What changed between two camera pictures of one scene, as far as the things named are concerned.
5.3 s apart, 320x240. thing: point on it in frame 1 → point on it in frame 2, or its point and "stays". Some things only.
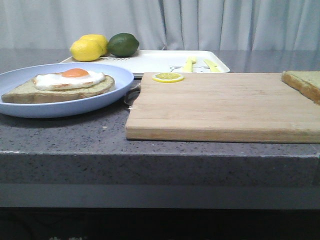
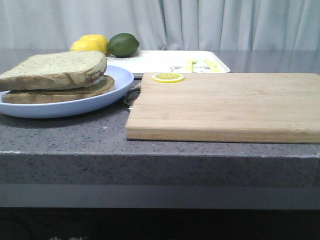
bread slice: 28,93 stays
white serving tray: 168,61 stays
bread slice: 306,82 → 59,70
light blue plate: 12,78 stays
